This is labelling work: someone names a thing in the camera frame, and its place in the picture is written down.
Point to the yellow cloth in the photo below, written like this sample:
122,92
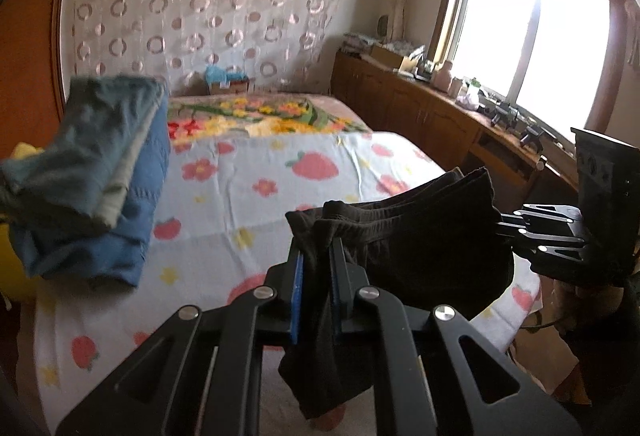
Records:
17,261

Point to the cardboard box with blue cloth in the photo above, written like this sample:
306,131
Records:
222,77

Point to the black tool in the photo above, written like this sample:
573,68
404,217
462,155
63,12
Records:
517,123

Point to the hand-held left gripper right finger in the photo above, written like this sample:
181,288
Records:
335,321

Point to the circle pattern sheer cloth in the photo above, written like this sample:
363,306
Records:
210,1

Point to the black pants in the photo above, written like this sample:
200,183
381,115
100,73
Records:
425,256

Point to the window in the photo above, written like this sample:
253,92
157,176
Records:
525,31

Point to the wooden cabinet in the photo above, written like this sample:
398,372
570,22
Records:
425,116

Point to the floral beige blanket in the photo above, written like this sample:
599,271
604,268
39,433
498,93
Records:
260,113

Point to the folded light blue jeans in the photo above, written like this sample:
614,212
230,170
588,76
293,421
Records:
85,151

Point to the pink container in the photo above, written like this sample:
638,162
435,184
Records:
444,75

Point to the wooden headboard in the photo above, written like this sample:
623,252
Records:
35,66

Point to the folded dark blue jeans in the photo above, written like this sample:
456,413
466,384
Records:
135,216

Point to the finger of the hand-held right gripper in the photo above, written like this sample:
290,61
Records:
545,215
547,245

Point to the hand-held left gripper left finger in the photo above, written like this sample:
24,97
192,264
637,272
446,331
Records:
298,296

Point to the strawberry print white blanket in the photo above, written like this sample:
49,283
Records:
240,216

